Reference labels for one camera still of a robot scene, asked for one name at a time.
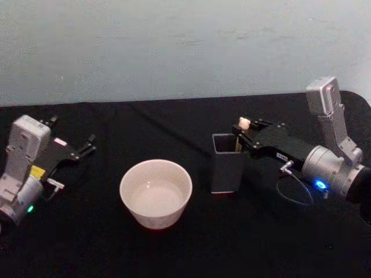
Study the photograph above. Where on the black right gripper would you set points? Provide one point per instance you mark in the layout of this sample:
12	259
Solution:
278	143

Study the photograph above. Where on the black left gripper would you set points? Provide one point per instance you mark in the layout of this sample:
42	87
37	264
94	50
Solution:
59	152

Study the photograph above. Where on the cream-headed tool with pale stick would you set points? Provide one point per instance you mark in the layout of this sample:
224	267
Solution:
245	123

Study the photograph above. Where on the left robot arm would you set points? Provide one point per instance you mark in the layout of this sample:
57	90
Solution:
21	162

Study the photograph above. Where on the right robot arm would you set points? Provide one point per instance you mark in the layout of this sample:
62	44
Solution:
330	168

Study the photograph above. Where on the dark grey square holder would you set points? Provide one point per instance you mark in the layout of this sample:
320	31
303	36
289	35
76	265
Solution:
226	173

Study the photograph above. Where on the white ceramic bowl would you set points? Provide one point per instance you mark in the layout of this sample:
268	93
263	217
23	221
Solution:
156	199

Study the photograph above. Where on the black table cloth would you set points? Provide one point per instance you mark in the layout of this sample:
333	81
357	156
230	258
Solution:
95	255

